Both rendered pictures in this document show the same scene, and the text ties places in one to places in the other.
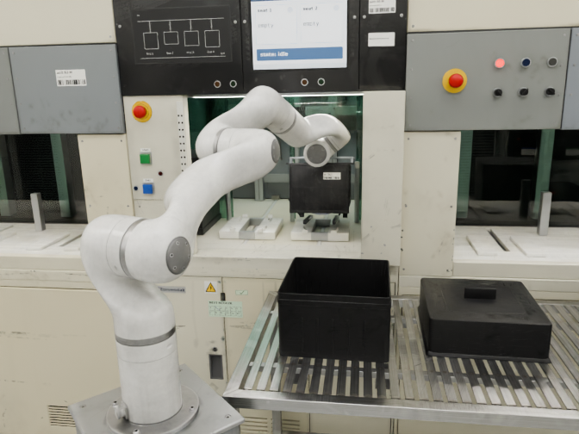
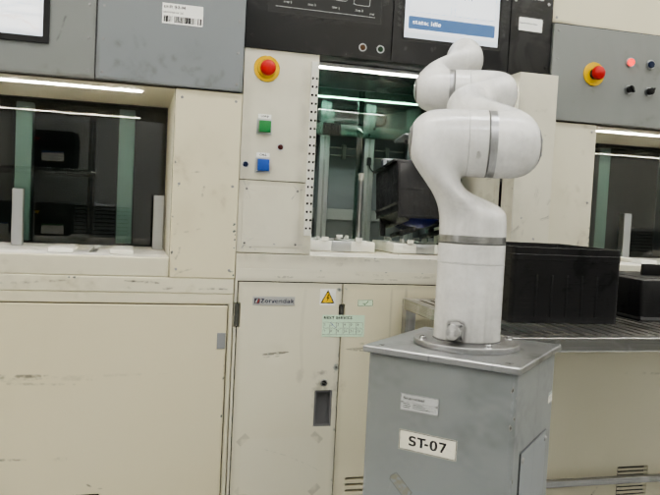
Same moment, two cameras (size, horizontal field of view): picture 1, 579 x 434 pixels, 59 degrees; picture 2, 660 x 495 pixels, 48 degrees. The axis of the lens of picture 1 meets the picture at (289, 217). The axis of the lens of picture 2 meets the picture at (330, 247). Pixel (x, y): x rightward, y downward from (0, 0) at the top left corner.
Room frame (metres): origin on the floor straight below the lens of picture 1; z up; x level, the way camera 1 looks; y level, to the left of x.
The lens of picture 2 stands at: (-0.16, 1.06, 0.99)
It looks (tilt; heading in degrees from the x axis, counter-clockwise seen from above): 3 degrees down; 337
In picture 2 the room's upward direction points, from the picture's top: 3 degrees clockwise
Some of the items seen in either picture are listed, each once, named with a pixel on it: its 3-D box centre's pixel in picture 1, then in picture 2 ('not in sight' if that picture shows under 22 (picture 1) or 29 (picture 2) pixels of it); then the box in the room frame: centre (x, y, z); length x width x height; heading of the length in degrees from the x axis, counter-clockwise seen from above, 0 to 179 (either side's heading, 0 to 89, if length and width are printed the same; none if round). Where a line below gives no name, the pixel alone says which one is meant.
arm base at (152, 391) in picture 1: (150, 372); (468, 294); (0.96, 0.30, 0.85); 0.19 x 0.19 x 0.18
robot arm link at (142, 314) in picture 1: (128, 274); (457, 176); (0.97, 0.33, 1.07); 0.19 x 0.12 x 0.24; 61
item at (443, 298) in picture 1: (478, 310); (653, 289); (1.28, -0.50, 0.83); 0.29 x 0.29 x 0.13; 80
